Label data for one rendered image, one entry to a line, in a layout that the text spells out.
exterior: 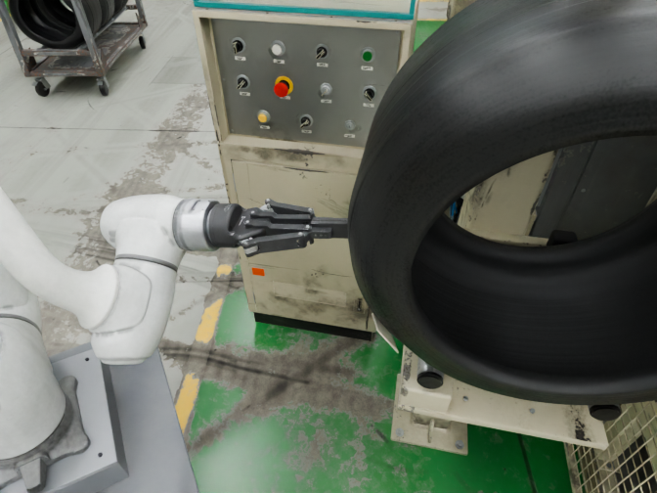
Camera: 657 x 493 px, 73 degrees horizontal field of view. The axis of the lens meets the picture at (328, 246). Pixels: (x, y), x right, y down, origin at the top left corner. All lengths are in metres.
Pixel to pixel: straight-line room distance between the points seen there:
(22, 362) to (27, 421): 0.11
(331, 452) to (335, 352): 0.41
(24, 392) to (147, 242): 0.32
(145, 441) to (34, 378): 0.29
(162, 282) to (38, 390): 0.30
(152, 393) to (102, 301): 0.45
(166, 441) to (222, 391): 0.81
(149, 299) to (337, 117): 0.79
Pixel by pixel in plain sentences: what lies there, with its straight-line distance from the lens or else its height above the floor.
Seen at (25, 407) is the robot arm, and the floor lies 0.89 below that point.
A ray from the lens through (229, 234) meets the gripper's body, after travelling 0.73.
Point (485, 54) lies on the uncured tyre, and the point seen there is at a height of 1.43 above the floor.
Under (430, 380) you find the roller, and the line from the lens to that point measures 0.80.
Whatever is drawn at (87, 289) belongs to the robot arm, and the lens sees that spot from 0.74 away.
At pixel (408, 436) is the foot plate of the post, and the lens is 1.75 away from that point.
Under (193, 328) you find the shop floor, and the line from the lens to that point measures 2.07.
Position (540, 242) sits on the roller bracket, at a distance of 1.05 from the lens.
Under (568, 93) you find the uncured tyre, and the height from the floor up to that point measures 1.42.
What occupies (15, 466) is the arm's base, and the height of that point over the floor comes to 0.77.
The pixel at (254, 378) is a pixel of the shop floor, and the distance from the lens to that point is 1.87.
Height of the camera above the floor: 1.59
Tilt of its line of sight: 43 degrees down
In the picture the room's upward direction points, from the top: straight up
